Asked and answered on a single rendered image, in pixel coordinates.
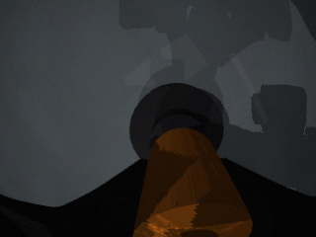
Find orange knob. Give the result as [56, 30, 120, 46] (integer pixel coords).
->
[131, 127, 253, 237]

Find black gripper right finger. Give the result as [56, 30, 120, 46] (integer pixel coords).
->
[220, 158, 316, 237]

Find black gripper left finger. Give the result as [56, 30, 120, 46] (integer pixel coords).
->
[0, 159, 149, 237]

